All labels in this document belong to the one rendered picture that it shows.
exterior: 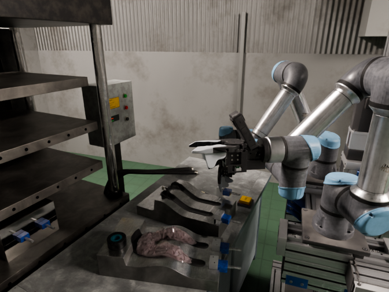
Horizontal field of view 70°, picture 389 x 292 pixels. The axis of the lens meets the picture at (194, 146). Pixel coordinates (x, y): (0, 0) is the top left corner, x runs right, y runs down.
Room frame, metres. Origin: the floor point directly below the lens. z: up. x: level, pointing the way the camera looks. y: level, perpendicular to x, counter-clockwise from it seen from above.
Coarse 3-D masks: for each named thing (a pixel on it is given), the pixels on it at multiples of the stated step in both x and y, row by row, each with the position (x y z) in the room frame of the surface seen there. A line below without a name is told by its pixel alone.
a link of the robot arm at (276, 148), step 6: (270, 138) 0.72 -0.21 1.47; (276, 138) 0.72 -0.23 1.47; (270, 144) 0.71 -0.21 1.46; (276, 144) 0.71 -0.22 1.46; (282, 144) 0.71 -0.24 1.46; (270, 150) 0.70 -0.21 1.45; (276, 150) 0.70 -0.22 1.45; (282, 150) 0.70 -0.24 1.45; (270, 156) 0.70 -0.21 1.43; (276, 156) 0.70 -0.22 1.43; (282, 156) 0.70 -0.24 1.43; (270, 162) 0.71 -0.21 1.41; (276, 162) 0.71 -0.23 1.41
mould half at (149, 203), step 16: (160, 192) 1.48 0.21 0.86; (176, 192) 1.36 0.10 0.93; (192, 192) 1.41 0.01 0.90; (144, 208) 1.32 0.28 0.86; (160, 208) 1.27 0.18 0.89; (176, 208) 1.25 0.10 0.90; (208, 208) 1.27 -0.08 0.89; (176, 224) 1.22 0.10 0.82; (192, 224) 1.18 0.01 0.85; (208, 224) 1.14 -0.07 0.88; (224, 224) 1.18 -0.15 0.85
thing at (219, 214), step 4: (216, 212) 1.19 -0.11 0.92; (220, 212) 1.19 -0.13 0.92; (224, 212) 1.20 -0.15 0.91; (216, 216) 1.17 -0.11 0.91; (220, 216) 1.16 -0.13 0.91; (224, 216) 1.17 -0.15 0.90; (228, 216) 1.17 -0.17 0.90; (220, 220) 1.16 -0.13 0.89; (224, 220) 1.15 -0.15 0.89; (228, 220) 1.14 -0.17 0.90; (232, 220) 1.15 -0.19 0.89; (228, 224) 1.14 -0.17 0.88
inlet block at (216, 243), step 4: (212, 240) 1.02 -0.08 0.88; (216, 240) 1.02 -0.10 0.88; (220, 240) 1.02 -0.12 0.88; (212, 244) 0.99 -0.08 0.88; (216, 244) 1.00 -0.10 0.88; (220, 244) 1.00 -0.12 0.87; (224, 244) 1.01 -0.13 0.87; (228, 244) 1.01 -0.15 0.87; (212, 248) 0.99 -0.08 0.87; (216, 248) 0.98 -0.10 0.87; (220, 248) 0.99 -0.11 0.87; (224, 248) 0.99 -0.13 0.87; (228, 248) 0.99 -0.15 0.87; (232, 248) 0.99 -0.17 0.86; (236, 248) 0.99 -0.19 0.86; (224, 252) 0.98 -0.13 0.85; (228, 252) 0.98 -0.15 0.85
